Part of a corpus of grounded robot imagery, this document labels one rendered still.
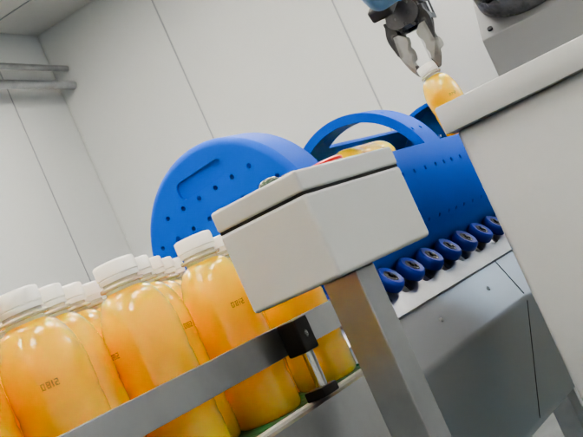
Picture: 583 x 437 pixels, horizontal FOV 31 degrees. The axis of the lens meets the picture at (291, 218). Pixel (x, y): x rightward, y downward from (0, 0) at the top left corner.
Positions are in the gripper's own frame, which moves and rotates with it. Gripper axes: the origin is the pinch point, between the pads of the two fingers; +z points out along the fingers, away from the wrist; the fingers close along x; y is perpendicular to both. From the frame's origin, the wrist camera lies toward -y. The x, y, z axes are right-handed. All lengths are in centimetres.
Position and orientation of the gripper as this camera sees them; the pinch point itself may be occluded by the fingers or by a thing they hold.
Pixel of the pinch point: (426, 65)
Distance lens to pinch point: 204.9
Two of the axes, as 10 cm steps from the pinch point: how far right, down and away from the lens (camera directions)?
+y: 5.0, -1.6, 8.5
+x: -7.7, 3.8, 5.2
